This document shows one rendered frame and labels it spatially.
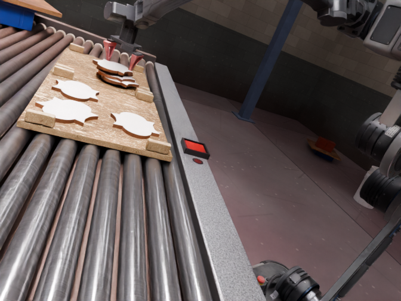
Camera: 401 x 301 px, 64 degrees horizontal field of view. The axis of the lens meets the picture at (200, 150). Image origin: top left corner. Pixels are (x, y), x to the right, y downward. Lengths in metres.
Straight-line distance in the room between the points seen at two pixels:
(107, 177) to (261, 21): 6.10
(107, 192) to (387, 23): 0.98
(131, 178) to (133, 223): 0.15
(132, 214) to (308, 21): 6.72
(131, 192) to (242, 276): 0.26
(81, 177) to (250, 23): 6.04
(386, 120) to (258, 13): 5.56
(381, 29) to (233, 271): 0.92
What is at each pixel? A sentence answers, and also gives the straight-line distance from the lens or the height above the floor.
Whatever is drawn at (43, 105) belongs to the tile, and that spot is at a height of 0.95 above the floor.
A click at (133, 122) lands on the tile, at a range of 0.91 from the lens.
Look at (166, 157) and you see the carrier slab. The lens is 0.81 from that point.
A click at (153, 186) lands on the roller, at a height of 0.92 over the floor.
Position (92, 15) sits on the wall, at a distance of 5.92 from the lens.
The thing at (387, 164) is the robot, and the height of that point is 1.08.
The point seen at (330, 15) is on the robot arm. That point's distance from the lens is 1.10.
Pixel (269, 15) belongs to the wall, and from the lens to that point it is 6.69.
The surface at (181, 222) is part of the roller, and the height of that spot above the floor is 0.92.
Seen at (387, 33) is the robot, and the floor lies 1.43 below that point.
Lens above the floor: 1.26
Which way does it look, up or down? 21 degrees down
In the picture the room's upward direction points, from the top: 23 degrees clockwise
